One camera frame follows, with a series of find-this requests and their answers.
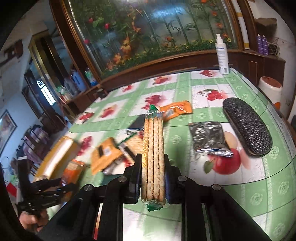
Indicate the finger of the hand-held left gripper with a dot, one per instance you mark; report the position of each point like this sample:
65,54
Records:
46,183
68,191

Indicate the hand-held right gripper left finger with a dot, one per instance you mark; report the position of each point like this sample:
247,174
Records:
129,185

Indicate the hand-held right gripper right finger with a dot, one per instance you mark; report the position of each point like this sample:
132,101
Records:
174,187

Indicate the orange cracker packet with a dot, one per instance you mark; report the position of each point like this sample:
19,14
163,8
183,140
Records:
74,169

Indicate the yellow cardboard box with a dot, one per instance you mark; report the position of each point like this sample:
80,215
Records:
57,150

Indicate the yellow biscuit packet black stripe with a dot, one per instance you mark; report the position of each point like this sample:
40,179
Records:
104,160

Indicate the green-ended cracker packet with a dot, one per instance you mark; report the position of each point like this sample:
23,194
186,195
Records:
152,150
133,141

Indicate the person's left hand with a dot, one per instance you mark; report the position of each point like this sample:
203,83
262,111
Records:
30,220

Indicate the silver foil packet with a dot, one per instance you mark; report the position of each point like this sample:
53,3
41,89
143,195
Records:
208,139

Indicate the orange snack packet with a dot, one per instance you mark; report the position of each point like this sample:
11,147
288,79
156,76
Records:
178,109

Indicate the green white bag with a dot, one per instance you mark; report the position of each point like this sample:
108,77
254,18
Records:
61,90

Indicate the black textured glasses case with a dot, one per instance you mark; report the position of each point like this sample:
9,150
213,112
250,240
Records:
248,127

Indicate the fruit print green tablecloth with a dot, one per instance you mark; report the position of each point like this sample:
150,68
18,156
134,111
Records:
185,92

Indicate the grey blue water jug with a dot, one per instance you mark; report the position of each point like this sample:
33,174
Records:
69,87

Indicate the blue thermos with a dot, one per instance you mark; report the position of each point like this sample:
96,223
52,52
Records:
76,81

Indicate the blue green plastic bag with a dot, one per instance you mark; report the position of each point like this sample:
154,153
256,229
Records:
90,77

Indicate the white stool with orange top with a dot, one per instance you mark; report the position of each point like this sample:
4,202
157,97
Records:
270,90

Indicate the white spray bottle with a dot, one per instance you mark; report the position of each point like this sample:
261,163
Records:
222,58

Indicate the wooden cabinet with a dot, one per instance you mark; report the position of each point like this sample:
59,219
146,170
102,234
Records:
254,64

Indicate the glass case with artificial plants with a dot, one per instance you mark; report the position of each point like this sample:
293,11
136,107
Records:
150,30

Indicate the purple bottle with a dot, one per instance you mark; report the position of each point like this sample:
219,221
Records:
265,46
259,45

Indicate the brown corner shelf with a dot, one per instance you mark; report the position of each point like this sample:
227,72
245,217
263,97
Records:
266,29

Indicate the framed wall picture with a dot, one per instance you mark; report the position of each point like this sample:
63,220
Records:
7,132

